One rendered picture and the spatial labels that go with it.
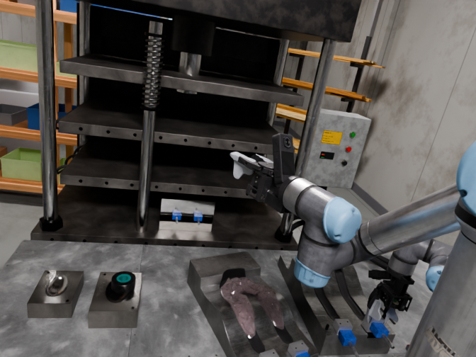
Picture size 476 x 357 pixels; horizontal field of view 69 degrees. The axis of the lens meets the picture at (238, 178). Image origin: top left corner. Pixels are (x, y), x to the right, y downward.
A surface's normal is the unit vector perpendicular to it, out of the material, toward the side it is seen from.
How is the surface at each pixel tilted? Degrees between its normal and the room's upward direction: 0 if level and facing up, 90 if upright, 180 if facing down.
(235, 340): 22
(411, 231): 104
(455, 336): 90
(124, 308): 0
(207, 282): 80
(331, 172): 90
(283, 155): 60
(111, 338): 0
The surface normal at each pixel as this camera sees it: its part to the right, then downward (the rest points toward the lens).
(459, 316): -0.74, 0.12
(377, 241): -0.67, 0.38
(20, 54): 0.13, 0.37
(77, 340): 0.16, -0.92
